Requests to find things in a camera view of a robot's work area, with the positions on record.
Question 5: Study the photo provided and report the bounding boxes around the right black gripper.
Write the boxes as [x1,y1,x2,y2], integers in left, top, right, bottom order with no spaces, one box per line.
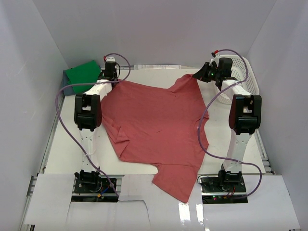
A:
[193,63,221,83]

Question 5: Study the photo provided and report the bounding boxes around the red t-shirt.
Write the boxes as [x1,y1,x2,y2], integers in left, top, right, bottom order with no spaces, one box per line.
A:
[101,74,209,203]

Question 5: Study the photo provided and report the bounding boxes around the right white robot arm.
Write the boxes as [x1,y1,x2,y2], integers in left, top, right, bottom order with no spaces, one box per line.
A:
[193,57,262,192]

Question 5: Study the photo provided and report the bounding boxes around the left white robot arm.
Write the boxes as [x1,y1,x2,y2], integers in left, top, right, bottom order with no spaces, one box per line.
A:
[69,56,120,193]

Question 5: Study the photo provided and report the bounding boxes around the green folded t-shirt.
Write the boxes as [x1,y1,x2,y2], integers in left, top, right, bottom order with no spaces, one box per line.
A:
[72,60,101,93]

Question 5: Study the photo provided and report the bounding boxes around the white paper sheets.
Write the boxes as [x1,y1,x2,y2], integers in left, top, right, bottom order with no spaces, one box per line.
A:
[134,64,182,70]

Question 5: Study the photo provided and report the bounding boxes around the white plastic basket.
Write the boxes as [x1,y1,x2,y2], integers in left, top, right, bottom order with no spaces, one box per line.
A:
[219,54,259,95]

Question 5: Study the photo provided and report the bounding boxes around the blue folded t-shirt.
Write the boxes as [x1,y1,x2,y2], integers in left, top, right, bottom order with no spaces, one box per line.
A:
[61,69,79,96]

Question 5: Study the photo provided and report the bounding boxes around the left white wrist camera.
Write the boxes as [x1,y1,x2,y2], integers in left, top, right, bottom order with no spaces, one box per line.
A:
[103,53,116,63]

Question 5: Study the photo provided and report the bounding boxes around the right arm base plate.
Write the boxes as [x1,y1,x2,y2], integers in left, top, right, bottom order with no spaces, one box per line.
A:
[197,174,248,205]

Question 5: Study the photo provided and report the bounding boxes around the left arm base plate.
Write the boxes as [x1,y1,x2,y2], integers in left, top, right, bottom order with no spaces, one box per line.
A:
[71,177,121,203]

